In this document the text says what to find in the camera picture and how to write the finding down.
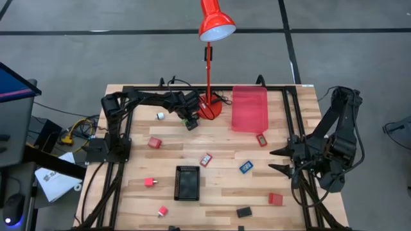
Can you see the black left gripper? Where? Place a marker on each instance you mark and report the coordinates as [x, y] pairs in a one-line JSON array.
[[189, 102]]

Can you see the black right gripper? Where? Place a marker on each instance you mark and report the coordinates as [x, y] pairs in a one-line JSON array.
[[298, 154]]

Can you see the small dark red gadget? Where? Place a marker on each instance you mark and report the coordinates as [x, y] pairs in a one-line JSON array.
[[261, 140]]

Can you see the white cube charger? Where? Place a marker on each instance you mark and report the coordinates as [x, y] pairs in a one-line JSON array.
[[160, 116]]

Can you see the red pocket calculator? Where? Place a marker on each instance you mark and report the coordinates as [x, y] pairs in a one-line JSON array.
[[205, 159]]

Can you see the blue pocket calculator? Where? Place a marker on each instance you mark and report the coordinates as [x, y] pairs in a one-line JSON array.
[[246, 167]]

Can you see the red rectangular box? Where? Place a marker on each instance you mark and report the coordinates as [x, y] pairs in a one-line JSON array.
[[275, 199]]

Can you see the red cube charger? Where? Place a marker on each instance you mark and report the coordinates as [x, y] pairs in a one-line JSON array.
[[154, 142]]

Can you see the black rectangular box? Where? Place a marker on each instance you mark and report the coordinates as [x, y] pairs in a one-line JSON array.
[[244, 212]]

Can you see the pink charger with metal plug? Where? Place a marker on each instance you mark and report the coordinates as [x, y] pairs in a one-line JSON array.
[[149, 182]]

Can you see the pink cube charger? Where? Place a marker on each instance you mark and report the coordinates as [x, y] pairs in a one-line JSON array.
[[162, 211]]

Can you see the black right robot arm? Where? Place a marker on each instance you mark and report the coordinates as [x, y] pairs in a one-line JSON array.
[[340, 109]]

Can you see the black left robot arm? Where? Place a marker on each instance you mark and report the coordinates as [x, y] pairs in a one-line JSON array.
[[110, 104]]

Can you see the pink translucent bin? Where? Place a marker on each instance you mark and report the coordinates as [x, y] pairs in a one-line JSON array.
[[250, 109]]

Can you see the black mesh basket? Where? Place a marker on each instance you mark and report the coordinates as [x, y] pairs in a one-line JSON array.
[[187, 184]]

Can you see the red desk lamp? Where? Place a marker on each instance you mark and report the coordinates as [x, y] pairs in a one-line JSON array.
[[215, 22]]

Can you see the grey chair base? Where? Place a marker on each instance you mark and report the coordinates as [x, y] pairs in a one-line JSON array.
[[399, 128]]

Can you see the black desk crossbar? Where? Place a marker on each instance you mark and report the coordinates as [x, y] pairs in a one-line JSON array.
[[54, 165]]

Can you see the black box under desk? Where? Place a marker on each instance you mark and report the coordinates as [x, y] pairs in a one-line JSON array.
[[45, 131]]

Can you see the white paper booklet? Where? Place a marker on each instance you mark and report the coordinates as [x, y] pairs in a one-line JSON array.
[[54, 183]]

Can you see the computer monitor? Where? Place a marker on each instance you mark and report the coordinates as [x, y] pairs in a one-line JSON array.
[[13, 85]]

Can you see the black desk surface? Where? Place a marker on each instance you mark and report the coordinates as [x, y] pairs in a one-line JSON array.
[[9, 179]]

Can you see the black computer mouse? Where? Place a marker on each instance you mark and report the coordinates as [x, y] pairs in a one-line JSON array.
[[13, 208]]

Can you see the black frame hook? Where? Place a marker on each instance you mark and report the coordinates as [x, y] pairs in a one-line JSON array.
[[172, 79], [161, 82], [260, 80]]

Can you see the black aluminium table frame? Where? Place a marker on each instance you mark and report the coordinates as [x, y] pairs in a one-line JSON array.
[[289, 89]]

